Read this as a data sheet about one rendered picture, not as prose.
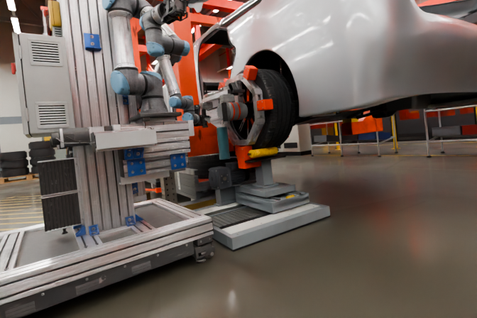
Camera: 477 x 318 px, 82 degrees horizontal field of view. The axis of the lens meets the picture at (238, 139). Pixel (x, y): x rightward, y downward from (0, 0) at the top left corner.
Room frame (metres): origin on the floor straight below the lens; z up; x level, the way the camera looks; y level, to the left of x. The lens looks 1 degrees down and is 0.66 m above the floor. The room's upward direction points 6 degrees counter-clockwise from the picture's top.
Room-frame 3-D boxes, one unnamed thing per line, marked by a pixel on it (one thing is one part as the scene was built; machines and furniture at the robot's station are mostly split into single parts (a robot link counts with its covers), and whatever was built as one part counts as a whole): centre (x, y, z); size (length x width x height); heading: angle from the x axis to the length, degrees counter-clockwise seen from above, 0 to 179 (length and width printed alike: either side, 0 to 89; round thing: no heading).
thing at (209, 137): (2.60, 0.13, 0.69); 0.52 x 0.17 x 0.35; 122
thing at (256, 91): (2.17, -0.04, 0.85); 0.54 x 0.07 x 0.54; 32
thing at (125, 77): (1.42, 0.53, 1.19); 0.15 x 0.12 x 0.55; 140
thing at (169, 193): (2.40, 0.65, 0.21); 0.10 x 0.10 x 0.42; 32
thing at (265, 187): (2.26, -0.18, 0.32); 0.40 x 0.30 x 0.28; 32
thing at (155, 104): (1.52, 0.45, 0.87); 0.15 x 0.15 x 0.10
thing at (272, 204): (2.21, -0.21, 0.13); 0.50 x 0.36 x 0.10; 32
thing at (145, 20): (1.25, 0.33, 1.21); 0.11 x 0.08 x 0.09; 50
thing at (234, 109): (2.14, 0.03, 0.85); 0.21 x 0.14 x 0.14; 122
